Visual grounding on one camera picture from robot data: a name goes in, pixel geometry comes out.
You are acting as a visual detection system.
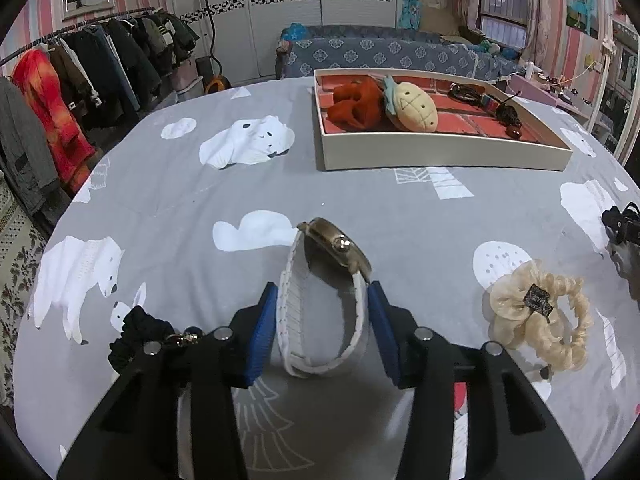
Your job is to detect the white strap wristwatch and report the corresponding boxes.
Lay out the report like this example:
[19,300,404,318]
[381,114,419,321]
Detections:
[276,217,373,378]

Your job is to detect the white standing mirror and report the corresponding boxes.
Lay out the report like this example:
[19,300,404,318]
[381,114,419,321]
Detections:
[590,15,640,161]

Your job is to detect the cream scrunchie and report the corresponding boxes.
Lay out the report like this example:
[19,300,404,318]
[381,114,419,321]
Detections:
[487,261,593,373]

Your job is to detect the barred window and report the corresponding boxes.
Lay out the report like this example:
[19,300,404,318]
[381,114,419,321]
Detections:
[477,0,531,48]

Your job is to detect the black hair claw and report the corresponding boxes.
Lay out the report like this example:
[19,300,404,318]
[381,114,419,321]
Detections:
[601,202,640,247]

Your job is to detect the white sliding door wardrobe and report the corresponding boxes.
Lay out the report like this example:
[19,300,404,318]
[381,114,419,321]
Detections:
[170,0,403,88]

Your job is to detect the pile of plush toys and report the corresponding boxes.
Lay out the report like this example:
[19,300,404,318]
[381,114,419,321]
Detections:
[472,40,521,61]

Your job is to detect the row of hanging clothes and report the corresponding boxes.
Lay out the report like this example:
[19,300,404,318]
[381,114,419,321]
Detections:
[0,10,201,226]

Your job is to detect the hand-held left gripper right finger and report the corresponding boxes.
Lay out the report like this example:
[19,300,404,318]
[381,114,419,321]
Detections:
[367,280,586,480]

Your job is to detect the beige tray with red lining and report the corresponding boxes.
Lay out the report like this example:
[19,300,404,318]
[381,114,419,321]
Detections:
[313,67,573,172]

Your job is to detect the orange plush toy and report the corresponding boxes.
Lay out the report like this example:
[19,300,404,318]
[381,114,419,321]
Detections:
[327,76,388,132]

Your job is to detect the black garment steamer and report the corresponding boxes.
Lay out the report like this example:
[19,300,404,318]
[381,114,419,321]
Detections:
[192,0,232,95]

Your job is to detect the black scrunchie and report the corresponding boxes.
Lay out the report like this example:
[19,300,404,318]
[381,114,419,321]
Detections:
[108,306,203,373]

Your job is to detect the metal clothes rack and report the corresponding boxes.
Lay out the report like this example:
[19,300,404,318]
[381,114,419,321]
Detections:
[0,6,156,68]

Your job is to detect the pineapple plush charm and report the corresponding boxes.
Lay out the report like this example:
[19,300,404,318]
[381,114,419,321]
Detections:
[381,75,439,134]

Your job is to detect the pink cabinet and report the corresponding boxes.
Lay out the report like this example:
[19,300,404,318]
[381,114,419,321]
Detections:
[505,72,596,121]

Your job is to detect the sofa with blue patterned cover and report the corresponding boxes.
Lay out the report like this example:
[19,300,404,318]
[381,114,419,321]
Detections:
[275,24,526,81]

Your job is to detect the blue patterned bag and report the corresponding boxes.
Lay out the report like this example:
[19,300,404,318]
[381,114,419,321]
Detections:
[397,0,421,31]

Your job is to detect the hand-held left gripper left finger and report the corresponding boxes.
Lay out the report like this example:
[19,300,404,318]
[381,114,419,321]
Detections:
[56,282,279,480]

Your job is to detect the patterned knit cloth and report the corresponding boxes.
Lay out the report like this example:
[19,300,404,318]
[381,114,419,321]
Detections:
[0,175,48,411]

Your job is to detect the unframed couple wall poster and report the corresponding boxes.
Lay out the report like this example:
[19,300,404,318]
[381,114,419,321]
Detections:
[565,0,600,41]

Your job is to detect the grey polar bear bedsheet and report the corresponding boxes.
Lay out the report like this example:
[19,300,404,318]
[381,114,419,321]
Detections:
[12,77,640,480]

